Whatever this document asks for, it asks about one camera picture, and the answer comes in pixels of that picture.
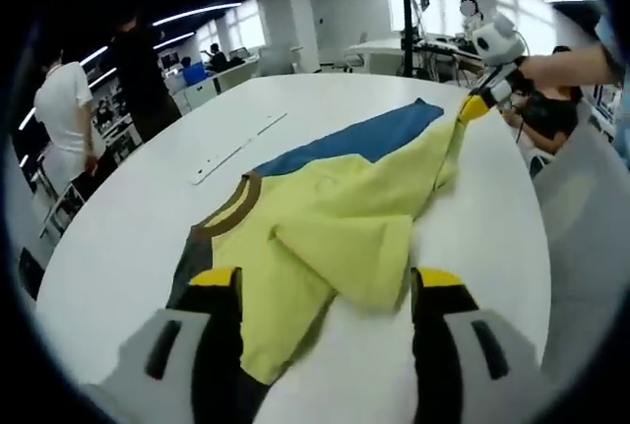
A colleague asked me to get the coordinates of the black monitor stand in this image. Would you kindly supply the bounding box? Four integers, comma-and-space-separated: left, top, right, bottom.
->
397, 0, 444, 80

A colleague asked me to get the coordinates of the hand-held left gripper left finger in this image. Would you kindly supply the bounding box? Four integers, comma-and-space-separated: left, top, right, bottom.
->
81, 266, 271, 424

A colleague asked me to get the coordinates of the white desk row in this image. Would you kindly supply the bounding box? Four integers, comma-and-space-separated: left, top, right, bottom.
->
161, 57, 260, 115

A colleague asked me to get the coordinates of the metal frame chair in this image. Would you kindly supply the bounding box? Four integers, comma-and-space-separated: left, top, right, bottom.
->
38, 167, 88, 239

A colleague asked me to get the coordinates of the blue storage box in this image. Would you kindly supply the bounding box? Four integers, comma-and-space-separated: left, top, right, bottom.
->
182, 62, 208, 85

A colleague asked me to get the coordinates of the white flat strip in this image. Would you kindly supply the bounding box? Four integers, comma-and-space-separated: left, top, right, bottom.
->
189, 111, 289, 187

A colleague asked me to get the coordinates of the white work table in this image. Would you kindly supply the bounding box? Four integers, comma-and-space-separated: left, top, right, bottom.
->
344, 34, 486, 74

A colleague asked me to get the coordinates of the yellow blue grey garment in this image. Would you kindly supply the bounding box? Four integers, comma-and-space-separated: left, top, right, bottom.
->
165, 97, 470, 387

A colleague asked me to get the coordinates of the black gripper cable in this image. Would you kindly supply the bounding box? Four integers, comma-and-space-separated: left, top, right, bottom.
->
511, 91, 527, 146

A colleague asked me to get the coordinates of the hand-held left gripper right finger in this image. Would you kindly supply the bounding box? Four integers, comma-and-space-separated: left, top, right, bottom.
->
409, 266, 548, 424

